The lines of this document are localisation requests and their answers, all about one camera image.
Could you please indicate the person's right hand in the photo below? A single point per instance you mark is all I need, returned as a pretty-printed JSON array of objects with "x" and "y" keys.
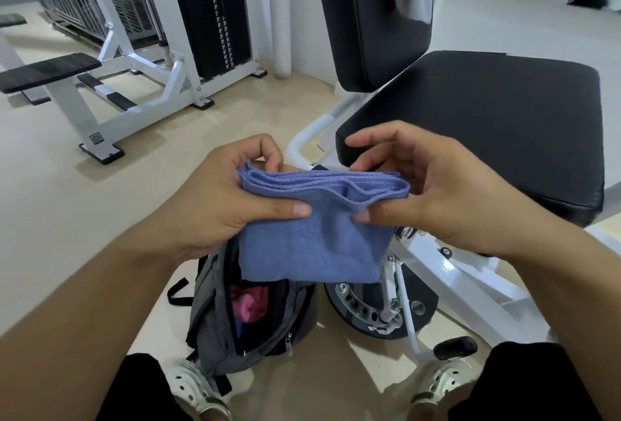
[{"x": 456, "y": 192}]

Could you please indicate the person's left hand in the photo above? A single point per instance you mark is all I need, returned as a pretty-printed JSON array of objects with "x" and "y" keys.
[{"x": 208, "y": 207}]

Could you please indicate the pink towel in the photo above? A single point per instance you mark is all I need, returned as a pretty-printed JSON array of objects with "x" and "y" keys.
[{"x": 250, "y": 304}]

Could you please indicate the blue towel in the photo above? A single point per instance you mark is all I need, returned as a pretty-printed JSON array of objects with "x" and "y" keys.
[{"x": 310, "y": 246}]

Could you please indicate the grey backpack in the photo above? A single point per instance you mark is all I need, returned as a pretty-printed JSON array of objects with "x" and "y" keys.
[{"x": 208, "y": 328}]

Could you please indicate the person's left forearm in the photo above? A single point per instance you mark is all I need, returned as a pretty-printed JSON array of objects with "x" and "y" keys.
[{"x": 73, "y": 333}]

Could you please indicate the person's white left shoe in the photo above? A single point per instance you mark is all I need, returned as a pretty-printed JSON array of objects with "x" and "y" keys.
[{"x": 191, "y": 386}]

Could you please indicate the person's white shoe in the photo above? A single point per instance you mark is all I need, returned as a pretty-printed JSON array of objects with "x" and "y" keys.
[
  {"x": 446, "y": 382},
  {"x": 191, "y": 386}
]

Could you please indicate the person's white right shoe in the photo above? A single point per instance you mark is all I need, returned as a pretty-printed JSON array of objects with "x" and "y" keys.
[{"x": 446, "y": 382}]

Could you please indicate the person's black shorts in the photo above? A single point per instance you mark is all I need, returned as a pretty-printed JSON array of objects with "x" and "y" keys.
[{"x": 529, "y": 386}]

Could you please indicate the black seat pad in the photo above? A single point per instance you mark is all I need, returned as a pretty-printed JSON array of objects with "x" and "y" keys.
[{"x": 509, "y": 119}]

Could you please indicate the white lever with black grip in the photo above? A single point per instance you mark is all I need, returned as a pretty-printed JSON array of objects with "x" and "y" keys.
[{"x": 453, "y": 348}]

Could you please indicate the black weight stack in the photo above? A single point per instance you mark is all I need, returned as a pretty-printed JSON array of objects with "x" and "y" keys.
[{"x": 208, "y": 22}]

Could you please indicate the black backrest pad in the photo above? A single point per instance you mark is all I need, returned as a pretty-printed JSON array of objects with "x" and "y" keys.
[{"x": 354, "y": 22}]

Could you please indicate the white vertical pipe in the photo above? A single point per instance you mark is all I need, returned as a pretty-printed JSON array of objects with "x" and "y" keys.
[{"x": 279, "y": 13}]

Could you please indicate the black bench pad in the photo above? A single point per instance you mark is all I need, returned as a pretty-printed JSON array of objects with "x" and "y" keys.
[
  {"x": 12, "y": 19},
  {"x": 48, "y": 72}
]

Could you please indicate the white weight machine frame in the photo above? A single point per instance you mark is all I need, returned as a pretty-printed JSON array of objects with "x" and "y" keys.
[{"x": 155, "y": 100}]

